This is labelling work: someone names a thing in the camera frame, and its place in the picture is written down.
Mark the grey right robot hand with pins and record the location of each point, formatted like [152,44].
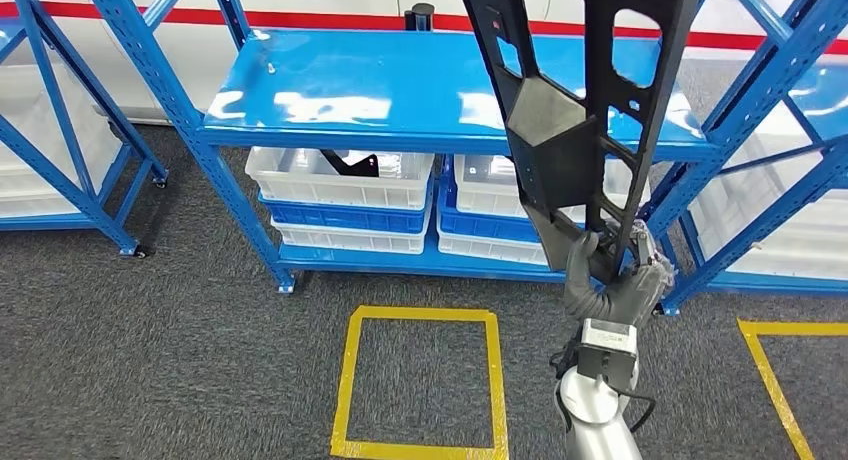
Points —
[623,304]

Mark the long black plastic part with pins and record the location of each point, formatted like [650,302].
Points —
[563,152]

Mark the blue metal shelf rack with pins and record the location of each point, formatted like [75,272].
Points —
[40,223]
[397,79]
[782,283]

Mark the small black plastic part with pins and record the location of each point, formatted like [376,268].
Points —
[351,167]

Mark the white plastic crate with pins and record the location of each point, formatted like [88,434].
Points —
[344,240]
[490,198]
[484,248]
[344,193]

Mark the yellow floor tape marking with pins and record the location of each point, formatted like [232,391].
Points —
[768,371]
[424,313]

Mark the blue plastic crate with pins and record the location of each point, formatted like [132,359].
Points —
[477,226]
[344,218]

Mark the translucent white storage crate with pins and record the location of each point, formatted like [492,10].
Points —
[20,185]
[795,232]

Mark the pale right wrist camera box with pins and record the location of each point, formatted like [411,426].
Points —
[609,334]

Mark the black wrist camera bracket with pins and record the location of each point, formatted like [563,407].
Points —
[606,367]

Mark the black stanchion post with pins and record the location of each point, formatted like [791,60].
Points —
[420,16]

